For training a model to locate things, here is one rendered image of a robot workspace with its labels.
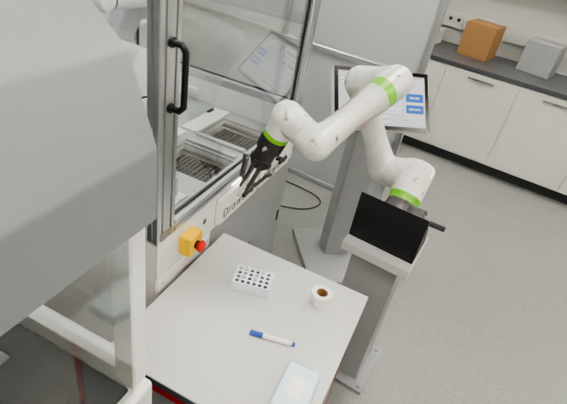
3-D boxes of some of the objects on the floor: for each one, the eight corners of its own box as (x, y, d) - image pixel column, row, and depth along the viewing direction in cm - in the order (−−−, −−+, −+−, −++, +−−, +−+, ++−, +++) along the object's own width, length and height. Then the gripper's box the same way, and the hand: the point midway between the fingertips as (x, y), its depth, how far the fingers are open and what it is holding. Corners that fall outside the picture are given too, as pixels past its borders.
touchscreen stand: (380, 284, 274) (439, 133, 219) (310, 286, 263) (352, 127, 208) (354, 232, 315) (398, 93, 259) (292, 231, 304) (324, 86, 248)
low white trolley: (322, 419, 197) (369, 296, 156) (256, 579, 148) (297, 461, 107) (209, 358, 213) (224, 232, 172) (114, 483, 164) (103, 349, 123)
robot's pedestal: (381, 351, 233) (431, 237, 192) (359, 395, 210) (411, 275, 169) (330, 322, 243) (366, 207, 202) (303, 360, 220) (339, 240, 179)
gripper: (247, 141, 152) (220, 187, 167) (278, 164, 151) (248, 209, 166) (257, 133, 158) (231, 179, 173) (287, 156, 157) (257, 200, 172)
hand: (243, 187), depth 167 cm, fingers closed, pressing on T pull
